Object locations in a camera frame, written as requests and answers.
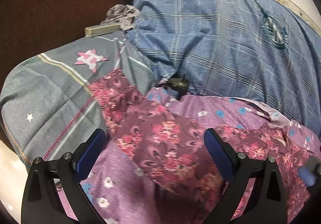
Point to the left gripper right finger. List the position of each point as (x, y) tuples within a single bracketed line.
[(255, 193)]

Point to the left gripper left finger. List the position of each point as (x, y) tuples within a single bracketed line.
[(41, 202)]

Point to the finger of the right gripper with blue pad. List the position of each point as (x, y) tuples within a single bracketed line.
[(310, 171)]

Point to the maroon pink floral garment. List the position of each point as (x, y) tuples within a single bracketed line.
[(170, 149)]

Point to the purple flowered bed sheet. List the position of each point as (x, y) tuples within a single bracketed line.
[(122, 192)]

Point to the grey star pattern pillow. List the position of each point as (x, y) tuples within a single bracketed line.
[(47, 106)]

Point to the blue plaid blanket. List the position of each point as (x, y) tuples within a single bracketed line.
[(254, 49)]

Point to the small beige box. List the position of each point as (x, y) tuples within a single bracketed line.
[(101, 29)]

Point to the dark red headboard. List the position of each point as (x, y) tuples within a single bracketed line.
[(30, 27)]

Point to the grey crumpled cloth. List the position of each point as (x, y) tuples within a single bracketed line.
[(124, 15)]

